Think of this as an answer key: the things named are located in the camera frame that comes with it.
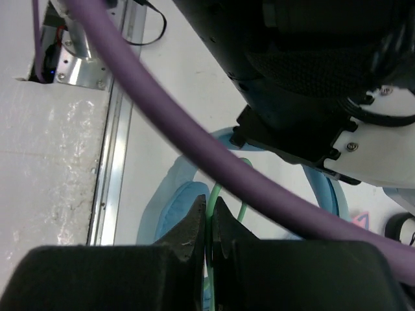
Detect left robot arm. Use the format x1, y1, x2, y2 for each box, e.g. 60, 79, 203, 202
1, 1, 414, 310

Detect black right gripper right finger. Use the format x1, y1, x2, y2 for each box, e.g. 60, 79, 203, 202
212, 198, 409, 310

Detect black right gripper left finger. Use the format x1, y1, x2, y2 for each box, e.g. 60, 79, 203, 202
1, 195, 206, 310

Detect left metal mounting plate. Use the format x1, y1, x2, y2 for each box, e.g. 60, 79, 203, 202
41, 1, 108, 90

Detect aluminium table edge rail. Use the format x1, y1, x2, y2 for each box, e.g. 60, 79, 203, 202
86, 0, 148, 246

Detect purple cable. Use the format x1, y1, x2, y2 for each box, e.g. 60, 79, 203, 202
31, 0, 48, 82
61, 0, 415, 286

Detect light blue headphones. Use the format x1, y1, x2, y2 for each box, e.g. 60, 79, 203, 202
136, 126, 351, 311

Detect green headphone cable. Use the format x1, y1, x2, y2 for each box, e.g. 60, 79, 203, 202
202, 157, 254, 311

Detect pink blue cat-ear headphones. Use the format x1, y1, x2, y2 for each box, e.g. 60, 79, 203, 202
351, 212, 370, 230

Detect white black headphones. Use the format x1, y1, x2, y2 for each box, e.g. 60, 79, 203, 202
384, 213, 414, 243

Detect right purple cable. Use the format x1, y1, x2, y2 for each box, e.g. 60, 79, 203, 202
31, 0, 48, 82

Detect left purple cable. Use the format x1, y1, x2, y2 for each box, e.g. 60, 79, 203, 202
61, 0, 415, 286

